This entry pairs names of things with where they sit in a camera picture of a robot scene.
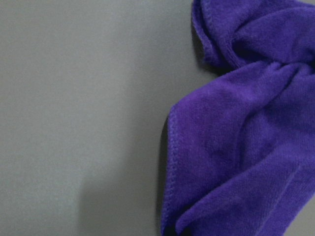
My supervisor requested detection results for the purple microfibre towel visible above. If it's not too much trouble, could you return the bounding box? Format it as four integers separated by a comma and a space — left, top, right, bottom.
161, 0, 315, 236

